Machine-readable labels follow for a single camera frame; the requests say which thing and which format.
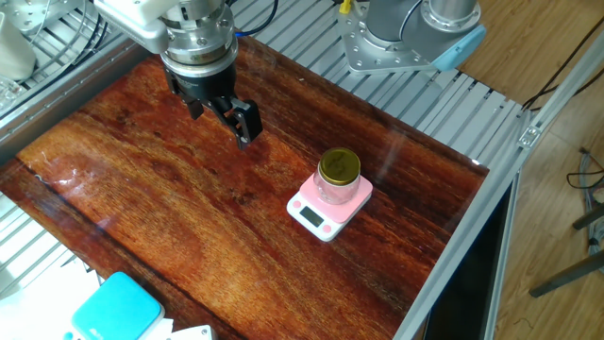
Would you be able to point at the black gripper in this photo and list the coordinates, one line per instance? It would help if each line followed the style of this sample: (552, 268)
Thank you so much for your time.
(203, 85)

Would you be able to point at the glass jar gold lid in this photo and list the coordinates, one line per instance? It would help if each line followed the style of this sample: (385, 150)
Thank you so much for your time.
(339, 165)

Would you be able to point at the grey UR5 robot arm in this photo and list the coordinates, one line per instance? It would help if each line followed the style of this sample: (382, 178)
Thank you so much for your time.
(387, 19)

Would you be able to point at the pink white kitchen scale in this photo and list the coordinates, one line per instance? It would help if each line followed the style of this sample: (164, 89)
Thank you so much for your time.
(340, 213)

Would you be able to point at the clear plastic object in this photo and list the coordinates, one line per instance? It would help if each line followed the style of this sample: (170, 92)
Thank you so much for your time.
(7, 94)

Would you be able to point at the brown wood-grain board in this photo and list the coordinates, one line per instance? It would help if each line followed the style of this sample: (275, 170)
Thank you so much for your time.
(189, 212)

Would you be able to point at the yellow plastic clip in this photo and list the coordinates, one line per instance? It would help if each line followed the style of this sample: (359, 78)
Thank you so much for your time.
(345, 5)

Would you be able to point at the silver metal plate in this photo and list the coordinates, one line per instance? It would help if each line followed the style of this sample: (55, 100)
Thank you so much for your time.
(28, 14)

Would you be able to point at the turquoise flat box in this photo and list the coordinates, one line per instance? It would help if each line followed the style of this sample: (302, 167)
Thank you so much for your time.
(118, 311)

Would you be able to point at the white paper sheets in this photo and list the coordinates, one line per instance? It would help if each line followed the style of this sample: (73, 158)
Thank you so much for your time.
(33, 297)

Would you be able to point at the dark furniture leg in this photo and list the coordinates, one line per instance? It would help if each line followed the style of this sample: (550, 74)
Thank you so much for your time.
(566, 274)
(590, 217)

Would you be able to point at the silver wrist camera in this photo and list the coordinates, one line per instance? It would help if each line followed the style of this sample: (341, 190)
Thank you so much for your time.
(141, 38)

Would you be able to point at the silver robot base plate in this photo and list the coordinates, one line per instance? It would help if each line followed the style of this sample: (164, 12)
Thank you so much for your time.
(377, 56)

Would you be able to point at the grey aluminium frame beam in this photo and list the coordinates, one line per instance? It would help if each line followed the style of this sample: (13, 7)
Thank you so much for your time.
(47, 113)
(472, 226)

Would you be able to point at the silver corner bracket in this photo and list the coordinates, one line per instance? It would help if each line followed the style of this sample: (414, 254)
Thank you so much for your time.
(529, 137)

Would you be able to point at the aluminium frame post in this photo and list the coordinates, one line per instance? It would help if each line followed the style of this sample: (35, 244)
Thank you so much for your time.
(575, 75)

